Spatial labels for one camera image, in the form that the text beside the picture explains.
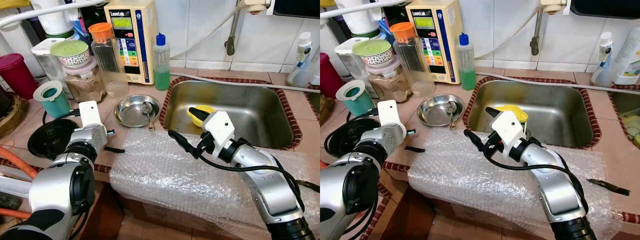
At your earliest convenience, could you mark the straight white hose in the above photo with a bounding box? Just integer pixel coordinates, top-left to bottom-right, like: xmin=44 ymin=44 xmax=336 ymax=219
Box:
xmin=475 ymin=72 xmax=640 ymax=93
xmin=172 ymin=72 xmax=321 ymax=93

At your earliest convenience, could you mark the magenta plastic container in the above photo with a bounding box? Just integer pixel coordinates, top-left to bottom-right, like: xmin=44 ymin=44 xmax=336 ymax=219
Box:
xmin=320 ymin=52 xmax=346 ymax=99
xmin=0 ymin=53 xmax=38 ymax=100

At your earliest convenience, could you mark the orange hose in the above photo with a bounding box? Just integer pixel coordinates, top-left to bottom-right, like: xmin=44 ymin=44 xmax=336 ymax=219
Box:
xmin=0 ymin=145 xmax=40 ymax=221

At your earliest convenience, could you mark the brown wicker basket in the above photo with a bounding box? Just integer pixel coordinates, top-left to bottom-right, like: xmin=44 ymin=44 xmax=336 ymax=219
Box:
xmin=320 ymin=92 xmax=335 ymax=118
xmin=0 ymin=90 xmax=30 ymax=140

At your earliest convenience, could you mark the patterned bowl with green lid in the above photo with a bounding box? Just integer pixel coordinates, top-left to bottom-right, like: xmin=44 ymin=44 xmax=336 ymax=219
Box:
xmin=50 ymin=39 xmax=91 ymax=68
xmin=352 ymin=39 xmax=394 ymax=67

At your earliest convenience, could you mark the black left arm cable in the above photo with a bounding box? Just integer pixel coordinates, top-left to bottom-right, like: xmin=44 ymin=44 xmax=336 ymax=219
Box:
xmin=325 ymin=107 xmax=381 ymax=156
xmin=41 ymin=109 xmax=83 ymax=126

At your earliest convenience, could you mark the large white bottle yellow cap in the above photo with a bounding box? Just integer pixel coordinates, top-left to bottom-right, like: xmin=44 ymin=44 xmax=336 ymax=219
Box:
xmin=309 ymin=50 xmax=321 ymax=86
xmin=612 ymin=25 xmax=640 ymax=86

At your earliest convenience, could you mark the clear container with white lid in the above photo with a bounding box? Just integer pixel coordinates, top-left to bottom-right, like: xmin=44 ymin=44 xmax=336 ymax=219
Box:
xmin=31 ymin=37 xmax=68 ymax=86
xmin=334 ymin=36 xmax=373 ymax=83

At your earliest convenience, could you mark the curved white hose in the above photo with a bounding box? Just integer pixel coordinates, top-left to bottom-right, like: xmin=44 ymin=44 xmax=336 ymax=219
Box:
xmin=475 ymin=10 xmax=546 ymax=60
xmin=170 ymin=10 xmax=246 ymax=60

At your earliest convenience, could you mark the cream water ionizer machine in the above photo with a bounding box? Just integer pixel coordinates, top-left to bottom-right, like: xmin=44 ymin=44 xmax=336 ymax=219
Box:
xmin=104 ymin=0 xmax=158 ymax=86
xmin=406 ymin=0 xmax=462 ymax=85

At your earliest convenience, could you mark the small steel sink basin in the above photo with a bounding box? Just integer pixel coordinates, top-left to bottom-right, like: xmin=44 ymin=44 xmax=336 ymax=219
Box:
xmin=610 ymin=85 xmax=640 ymax=151
xmin=305 ymin=90 xmax=321 ymax=118

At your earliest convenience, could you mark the clear plastic food box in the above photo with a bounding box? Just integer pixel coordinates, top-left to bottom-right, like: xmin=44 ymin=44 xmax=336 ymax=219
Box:
xmin=620 ymin=115 xmax=640 ymax=148

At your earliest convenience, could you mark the wall faucet with cream head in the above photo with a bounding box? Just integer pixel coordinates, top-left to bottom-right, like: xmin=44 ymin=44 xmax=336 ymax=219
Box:
xmin=530 ymin=0 xmax=568 ymax=57
xmin=225 ymin=0 xmax=273 ymax=57

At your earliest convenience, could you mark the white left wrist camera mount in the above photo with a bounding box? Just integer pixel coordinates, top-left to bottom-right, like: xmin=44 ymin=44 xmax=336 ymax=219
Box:
xmin=377 ymin=100 xmax=403 ymax=128
xmin=78 ymin=100 xmax=103 ymax=128

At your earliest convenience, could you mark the clear bubble wrap sheet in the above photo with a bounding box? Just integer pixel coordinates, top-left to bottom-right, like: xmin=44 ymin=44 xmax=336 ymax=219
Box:
xmin=110 ymin=127 xmax=321 ymax=236
xmin=407 ymin=130 xmax=621 ymax=236

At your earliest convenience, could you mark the white power strip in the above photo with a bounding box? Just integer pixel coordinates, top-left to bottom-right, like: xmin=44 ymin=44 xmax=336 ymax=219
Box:
xmin=0 ymin=175 xmax=32 ymax=198

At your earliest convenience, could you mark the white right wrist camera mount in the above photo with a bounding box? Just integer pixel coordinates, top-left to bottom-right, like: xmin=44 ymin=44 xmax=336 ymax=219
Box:
xmin=492 ymin=111 xmax=526 ymax=160
xmin=201 ymin=111 xmax=236 ymax=156

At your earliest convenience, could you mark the dark rounded window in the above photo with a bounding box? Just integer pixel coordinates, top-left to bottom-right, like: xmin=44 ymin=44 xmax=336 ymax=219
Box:
xmin=272 ymin=0 xmax=321 ymax=20
xmin=570 ymin=0 xmax=640 ymax=20

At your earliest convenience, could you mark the teal cup with white lid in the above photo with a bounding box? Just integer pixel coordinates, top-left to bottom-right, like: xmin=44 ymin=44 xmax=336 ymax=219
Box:
xmin=33 ymin=80 xmax=72 ymax=119
xmin=335 ymin=80 xmax=376 ymax=117

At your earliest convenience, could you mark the green liquid bottle blue cap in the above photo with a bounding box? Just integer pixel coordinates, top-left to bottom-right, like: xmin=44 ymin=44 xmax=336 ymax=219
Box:
xmin=456 ymin=33 xmax=477 ymax=91
xmin=152 ymin=33 xmax=171 ymax=92

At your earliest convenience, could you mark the large steel sink basin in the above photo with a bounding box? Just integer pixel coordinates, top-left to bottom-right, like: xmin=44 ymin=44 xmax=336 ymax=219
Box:
xmin=165 ymin=80 xmax=296 ymax=150
xmin=467 ymin=80 xmax=596 ymax=148

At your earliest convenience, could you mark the clear bottle with orange cap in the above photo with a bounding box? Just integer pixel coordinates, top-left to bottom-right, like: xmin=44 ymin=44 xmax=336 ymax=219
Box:
xmin=88 ymin=22 xmax=130 ymax=98
xmin=390 ymin=22 xmax=436 ymax=98

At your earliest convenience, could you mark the round steel bowl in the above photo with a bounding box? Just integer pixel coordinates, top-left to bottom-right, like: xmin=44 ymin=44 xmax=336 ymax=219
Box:
xmin=417 ymin=93 xmax=465 ymax=127
xmin=113 ymin=94 xmax=162 ymax=128

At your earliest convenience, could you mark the clear jar of brown powder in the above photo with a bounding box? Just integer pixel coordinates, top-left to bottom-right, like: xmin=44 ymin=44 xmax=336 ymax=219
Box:
xmin=62 ymin=56 xmax=107 ymax=103
xmin=366 ymin=56 xmax=412 ymax=103

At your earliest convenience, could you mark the white jug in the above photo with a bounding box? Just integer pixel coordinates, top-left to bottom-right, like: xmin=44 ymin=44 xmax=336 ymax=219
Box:
xmin=31 ymin=0 xmax=76 ymax=37
xmin=334 ymin=0 xmax=381 ymax=36

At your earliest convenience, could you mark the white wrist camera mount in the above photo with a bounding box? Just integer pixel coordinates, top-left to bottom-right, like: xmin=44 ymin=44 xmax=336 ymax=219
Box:
xmin=78 ymin=100 xmax=103 ymax=128
xmin=492 ymin=111 xmax=526 ymax=160
xmin=201 ymin=111 xmax=236 ymax=156
xmin=377 ymin=100 xmax=403 ymax=128

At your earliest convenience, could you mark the small white spray bottle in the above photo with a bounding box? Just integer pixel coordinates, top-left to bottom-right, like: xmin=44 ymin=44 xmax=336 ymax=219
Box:
xmin=287 ymin=31 xmax=313 ymax=88
xmin=590 ymin=31 xmax=615 ymax=87

